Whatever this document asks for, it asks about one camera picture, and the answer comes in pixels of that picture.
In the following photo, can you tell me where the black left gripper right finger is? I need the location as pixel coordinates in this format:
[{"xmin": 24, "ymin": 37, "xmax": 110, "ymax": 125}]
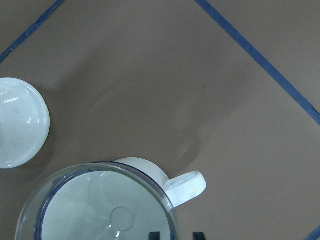
[{"xmin": 192, "ymin": 232, "xmax": 206, "ymax": 240}]

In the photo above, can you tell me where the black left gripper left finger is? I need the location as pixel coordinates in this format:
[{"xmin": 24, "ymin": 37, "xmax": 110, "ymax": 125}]
[{"xmin": 148, "ymin": 231, "xmax": 161, "ymax": 240}]

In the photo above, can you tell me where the clear glass funnel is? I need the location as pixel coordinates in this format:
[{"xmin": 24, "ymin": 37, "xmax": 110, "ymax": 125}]
[{"xmin": 14, "ymin": 162, "xmax": 181, "ymax": 240}]

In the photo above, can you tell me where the white mug lid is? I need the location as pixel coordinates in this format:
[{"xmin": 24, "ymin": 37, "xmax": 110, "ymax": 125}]
[{"xmin": 0, "ymin": 77, "xmax": 50, "ymax": 169}]

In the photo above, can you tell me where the white enamel mug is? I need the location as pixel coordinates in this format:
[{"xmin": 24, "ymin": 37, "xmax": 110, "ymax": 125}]
[{"xmin": 34, "ymin": 157, "xmax": 208, "ymax": 240}]

